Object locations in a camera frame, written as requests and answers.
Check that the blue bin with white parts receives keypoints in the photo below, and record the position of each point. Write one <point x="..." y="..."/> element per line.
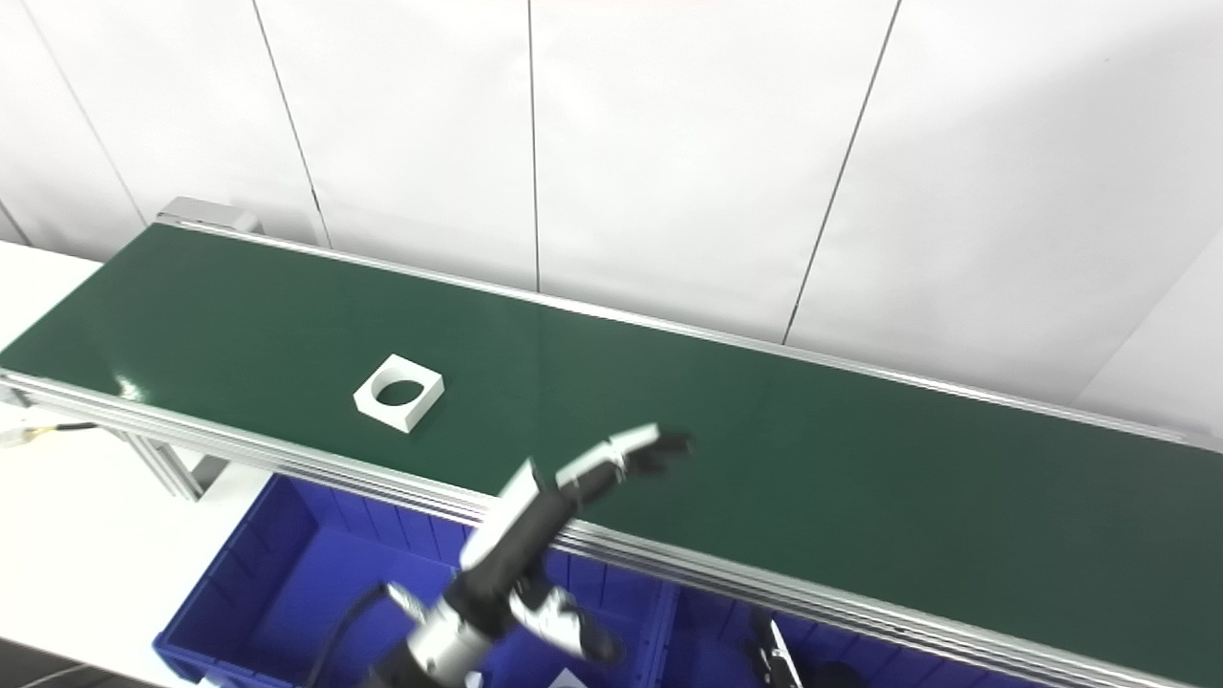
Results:
<point x="306" y="573"/>

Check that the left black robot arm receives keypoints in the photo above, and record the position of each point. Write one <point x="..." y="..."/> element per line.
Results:
<point x="449" y="640"/>

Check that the green conveyor belt aluminium frame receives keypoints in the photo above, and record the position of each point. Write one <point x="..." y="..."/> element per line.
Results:
<point x="764" y="449"/>

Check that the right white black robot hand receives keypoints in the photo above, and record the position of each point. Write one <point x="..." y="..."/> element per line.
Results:
<point x="772" y="659"/>

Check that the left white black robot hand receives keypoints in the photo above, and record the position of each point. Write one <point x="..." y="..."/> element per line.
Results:
<point x="516" y="526"/>

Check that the blue bin with black cylinders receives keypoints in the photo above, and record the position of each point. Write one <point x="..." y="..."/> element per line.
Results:
<point x="707" y="640"/>

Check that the aluminium conveyor support leg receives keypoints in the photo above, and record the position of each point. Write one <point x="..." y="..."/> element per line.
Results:
<point x="167" y="468"/>

